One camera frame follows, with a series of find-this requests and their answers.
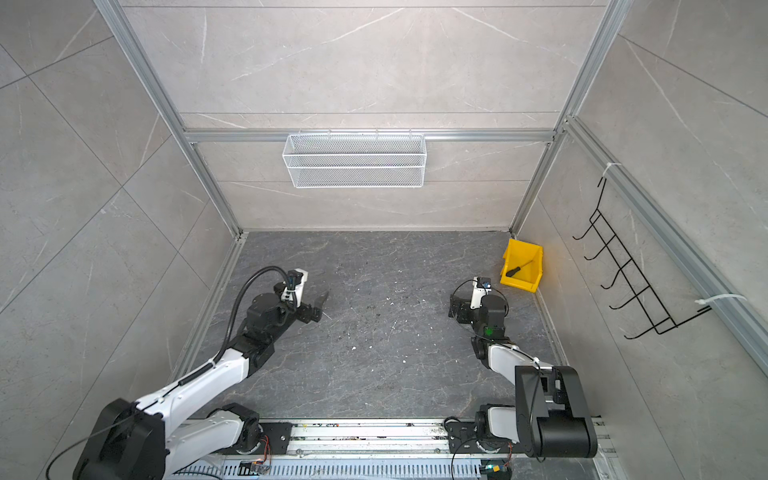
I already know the black screwdriver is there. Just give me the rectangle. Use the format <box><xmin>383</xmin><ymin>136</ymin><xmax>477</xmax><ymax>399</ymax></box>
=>
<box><xmin>505</xmin><ymin>260</ymin><xmax>532</xmax><ymax>278</ymax></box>

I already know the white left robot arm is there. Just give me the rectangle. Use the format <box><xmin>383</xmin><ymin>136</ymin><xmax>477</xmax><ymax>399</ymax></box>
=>
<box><xmin>72</xmin><ymin>293</ymin><xmax>328</xmax><ymax>479</ymax></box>

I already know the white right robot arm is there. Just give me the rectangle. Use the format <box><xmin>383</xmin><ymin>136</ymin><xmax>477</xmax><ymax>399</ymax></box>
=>
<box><xmin>444</xmin><ymin>294</ymin><xmax>598</xmax><ymax>459</ymax></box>

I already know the yellow plastic bin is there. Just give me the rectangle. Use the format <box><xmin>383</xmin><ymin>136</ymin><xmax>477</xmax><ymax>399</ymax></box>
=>
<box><xmin>500</xmin><ymin>239</ymin><xmax>544</xmax><ymax>293</ymax></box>

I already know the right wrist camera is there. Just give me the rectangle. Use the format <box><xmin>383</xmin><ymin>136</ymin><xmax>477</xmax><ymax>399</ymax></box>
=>
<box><xmin>470</xmin><ymin>277</ymin><xmax>492</xmax><ymax>310</ymax></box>

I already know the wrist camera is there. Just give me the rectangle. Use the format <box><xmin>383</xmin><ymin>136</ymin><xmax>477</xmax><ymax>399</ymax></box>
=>
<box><xmin>281</xmin><ymin>269</ymin><xmax>308</xmax><ymax>310</ymax></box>
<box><xmin>470</xmin><ymin>277</ymin><xmax>492</xmax><ymax>310</ymax></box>

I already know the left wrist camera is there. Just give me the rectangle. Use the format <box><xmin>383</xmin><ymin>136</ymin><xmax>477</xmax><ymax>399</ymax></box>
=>
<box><xmin>281</xmin><ymin>269</ymin><xmax>308</xmax><ymax>310</ymax></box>

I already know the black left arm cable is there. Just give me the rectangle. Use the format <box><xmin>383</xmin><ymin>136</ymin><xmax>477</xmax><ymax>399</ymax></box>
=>
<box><xmin>218</xmin><ymin>265</ymin><xmax>290</xmax><ymax>361</ymax></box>

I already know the white wire mesh basket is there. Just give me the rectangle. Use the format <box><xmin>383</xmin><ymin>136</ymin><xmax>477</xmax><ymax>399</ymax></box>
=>
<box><xmin>282</xmin><ymin>133</ymin><xmax>428</xmax><ymax>189</ymax></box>

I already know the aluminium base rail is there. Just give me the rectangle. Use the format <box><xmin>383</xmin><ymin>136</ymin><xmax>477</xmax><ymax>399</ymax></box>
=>
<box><xmin>174</xmin><ymin>418</ymin><xmax>626</xmax><ymax>479</ymax></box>

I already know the black wire hook rack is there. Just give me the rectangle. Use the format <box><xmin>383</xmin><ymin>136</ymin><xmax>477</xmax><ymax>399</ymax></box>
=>
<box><xmin>572</xmin><ymin>178</ymin><xmax>713</xmax><ymax>340</ymax></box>

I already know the aluminium frame corner post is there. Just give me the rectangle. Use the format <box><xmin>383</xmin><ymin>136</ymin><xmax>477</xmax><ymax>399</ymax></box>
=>
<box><xmin>509</xmin><ymin>0</ymin><xmax>632</xmax><ymax>238</ymax></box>

